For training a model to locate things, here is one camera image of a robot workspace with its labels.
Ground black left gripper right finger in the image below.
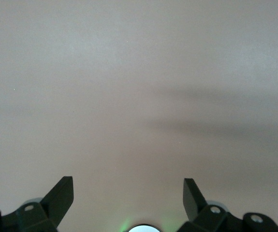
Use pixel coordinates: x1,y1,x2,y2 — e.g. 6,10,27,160
177,178,278,232

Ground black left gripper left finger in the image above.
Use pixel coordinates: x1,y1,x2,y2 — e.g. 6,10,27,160
0,176,74,232

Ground brown table cover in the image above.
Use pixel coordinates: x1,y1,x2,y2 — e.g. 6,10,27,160
0,0,278,232

